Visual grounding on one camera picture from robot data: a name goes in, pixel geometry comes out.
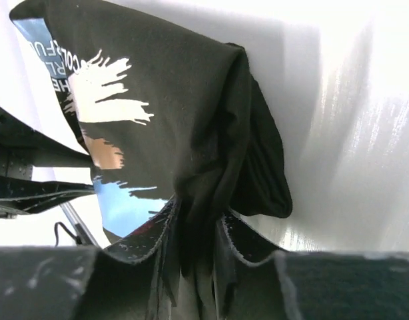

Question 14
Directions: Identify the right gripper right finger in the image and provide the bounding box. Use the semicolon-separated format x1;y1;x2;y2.
214;212;409;320

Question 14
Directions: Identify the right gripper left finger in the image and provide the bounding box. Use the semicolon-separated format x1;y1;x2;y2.
0;200;179;319

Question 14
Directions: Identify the black t shirt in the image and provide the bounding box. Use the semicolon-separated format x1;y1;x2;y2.
9;0;294;277

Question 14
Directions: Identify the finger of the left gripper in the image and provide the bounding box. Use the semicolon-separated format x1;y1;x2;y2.
0;107;91;167
0;176;95;214

